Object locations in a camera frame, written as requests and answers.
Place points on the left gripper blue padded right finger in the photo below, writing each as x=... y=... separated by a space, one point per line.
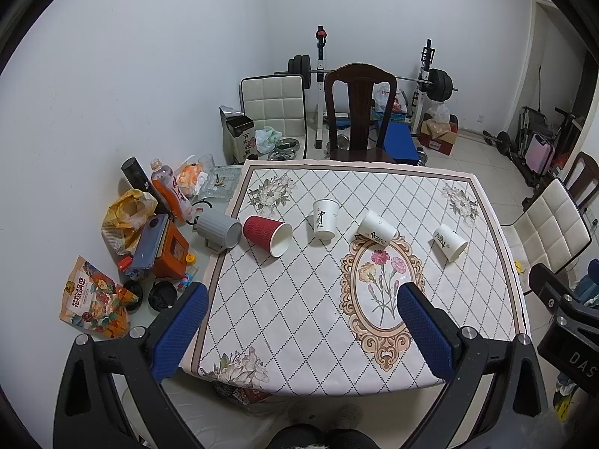
x=432 y=330

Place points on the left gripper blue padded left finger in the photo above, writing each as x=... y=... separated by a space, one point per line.
x=173 y=330

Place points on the white paper cup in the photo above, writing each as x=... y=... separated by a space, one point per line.
x=374 y=227
x=451 y=244

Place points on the white tilted paper cup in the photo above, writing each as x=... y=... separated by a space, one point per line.
x=374 y=227

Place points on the red ribbed paper cup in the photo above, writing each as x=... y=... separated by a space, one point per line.
x=271 y=235

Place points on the white cup with calligraphy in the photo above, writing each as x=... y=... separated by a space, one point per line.
x=325 y=213

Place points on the black round lid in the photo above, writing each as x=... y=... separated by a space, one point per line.
x=162 y=295

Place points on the orange box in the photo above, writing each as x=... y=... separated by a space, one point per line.
x=170 y=260

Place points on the colourful snack bag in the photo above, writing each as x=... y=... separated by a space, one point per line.
x=94 y=302

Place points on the white padded chair right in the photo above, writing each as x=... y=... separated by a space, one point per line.
x=551 y=232

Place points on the white padded chair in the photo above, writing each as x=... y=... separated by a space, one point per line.
x=551 y=232
x=278 y=102

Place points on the grey ribbed mug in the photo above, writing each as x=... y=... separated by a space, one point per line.
x=220 y=232

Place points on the yellow plastic bag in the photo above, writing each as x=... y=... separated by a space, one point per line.
x=124 y=221

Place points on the floral patterned table mat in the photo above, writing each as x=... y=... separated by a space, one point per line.
x=322 y=319

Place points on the orange drink bottle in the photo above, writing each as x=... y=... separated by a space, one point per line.
x=165 y=182

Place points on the black thermos bottle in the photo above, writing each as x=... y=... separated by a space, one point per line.
x=138 y=179

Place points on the orange white snack packet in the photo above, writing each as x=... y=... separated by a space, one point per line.
x=190 y=176

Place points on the glass ashtray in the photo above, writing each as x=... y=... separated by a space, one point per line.
x=220 y=183

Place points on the pink suitcase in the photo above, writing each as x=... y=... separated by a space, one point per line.
x=539 y=154

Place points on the blue weight bench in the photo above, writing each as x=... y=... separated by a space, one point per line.
x=398 y=146

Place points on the cardboard box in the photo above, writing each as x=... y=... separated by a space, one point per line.
x=437 y=136

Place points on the grey gift box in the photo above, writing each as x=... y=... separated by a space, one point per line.
x=239 y=136

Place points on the barbell rack with weights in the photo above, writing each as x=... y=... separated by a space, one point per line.
x=435 y=84

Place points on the white padded chair back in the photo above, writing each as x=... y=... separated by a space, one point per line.
x=278 y=102

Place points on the dark wooden chair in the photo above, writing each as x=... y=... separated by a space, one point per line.
x=360 y=79

